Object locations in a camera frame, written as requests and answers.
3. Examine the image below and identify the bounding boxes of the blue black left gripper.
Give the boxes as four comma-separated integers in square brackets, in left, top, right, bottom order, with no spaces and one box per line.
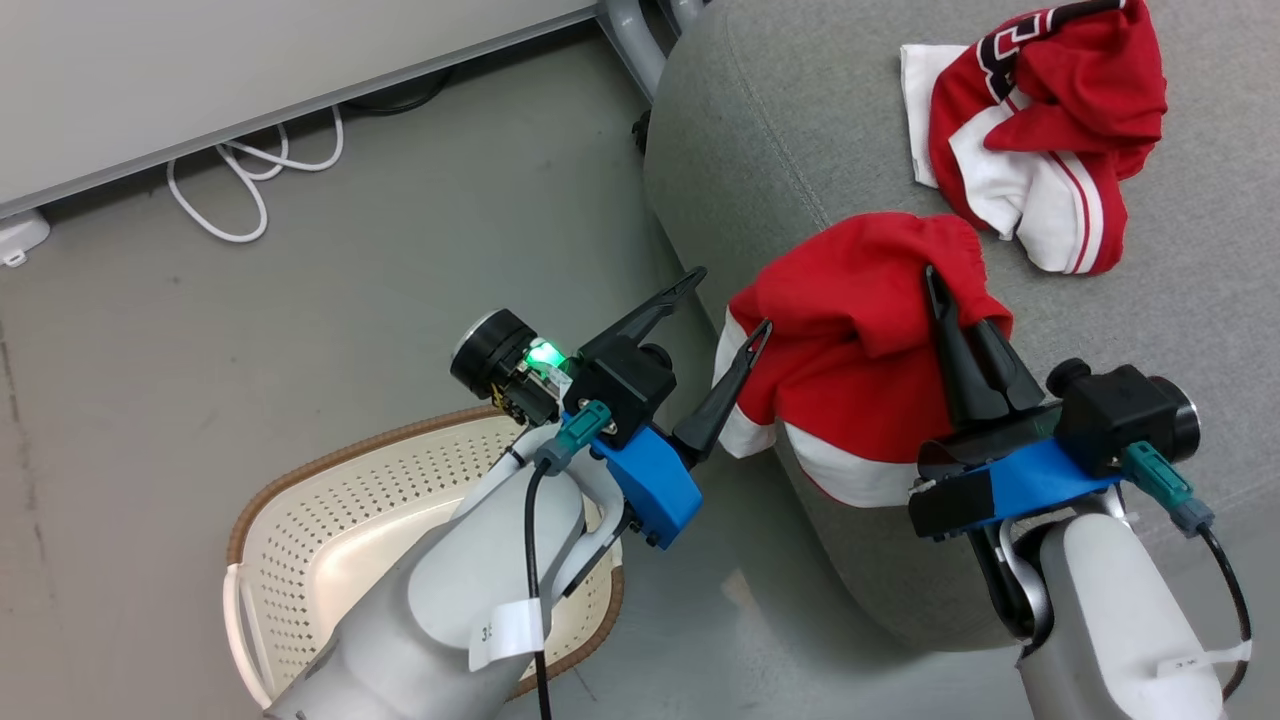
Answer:
[577,265,775,551]

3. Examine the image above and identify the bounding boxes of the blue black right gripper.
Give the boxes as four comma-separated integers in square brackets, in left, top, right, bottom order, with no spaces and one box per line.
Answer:
[907,264,1127,542]

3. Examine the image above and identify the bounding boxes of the red white sports jersey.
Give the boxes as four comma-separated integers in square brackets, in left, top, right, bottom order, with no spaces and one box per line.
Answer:
[899,0,1170,277]

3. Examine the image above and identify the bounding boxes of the cream perforated laundry basket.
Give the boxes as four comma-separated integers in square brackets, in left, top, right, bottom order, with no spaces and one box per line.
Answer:
[221,404,627,707]

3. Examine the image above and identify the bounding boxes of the red shorts with white stripe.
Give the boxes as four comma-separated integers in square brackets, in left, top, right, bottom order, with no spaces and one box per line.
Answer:
[711,211,1015,509]

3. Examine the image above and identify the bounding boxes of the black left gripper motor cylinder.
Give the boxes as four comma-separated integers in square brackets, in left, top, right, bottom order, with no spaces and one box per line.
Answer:
[449,307,574,429]

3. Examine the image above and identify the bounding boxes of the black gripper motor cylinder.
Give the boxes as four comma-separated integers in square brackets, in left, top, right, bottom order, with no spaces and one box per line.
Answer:
[1150,377,1202,464]
[449,307,574,429]

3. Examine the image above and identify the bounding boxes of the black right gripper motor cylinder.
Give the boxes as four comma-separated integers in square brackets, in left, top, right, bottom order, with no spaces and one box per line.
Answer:
[1150,377,1202,464]

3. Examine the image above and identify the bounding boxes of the grey fabric sofa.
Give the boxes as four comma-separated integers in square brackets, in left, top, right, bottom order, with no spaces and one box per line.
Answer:
[642,0,1280,653]

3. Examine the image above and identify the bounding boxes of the wide white partition panel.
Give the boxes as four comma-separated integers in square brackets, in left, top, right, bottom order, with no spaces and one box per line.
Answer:
[0,0,603,218]

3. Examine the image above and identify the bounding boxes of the white power strip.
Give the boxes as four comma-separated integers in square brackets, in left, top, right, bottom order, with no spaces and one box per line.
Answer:
[0,207,52,270]

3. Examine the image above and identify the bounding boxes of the black cable with teal plug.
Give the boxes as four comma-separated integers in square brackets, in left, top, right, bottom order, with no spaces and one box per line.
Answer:
[524,399,614,720]
[1119,441,1254,702]

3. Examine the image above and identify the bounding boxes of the white looped floor cable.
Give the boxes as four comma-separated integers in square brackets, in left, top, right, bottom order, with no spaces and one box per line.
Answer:
[166,104,347,245]

